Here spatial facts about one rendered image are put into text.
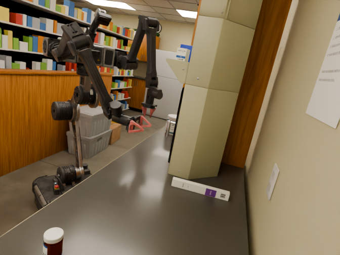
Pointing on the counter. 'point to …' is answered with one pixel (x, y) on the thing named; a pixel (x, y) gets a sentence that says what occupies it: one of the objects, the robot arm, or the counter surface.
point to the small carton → (182, 54)
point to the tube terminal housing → (209, 96)
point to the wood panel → (254, 78)
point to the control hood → (179, 69)
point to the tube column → (232, 10)
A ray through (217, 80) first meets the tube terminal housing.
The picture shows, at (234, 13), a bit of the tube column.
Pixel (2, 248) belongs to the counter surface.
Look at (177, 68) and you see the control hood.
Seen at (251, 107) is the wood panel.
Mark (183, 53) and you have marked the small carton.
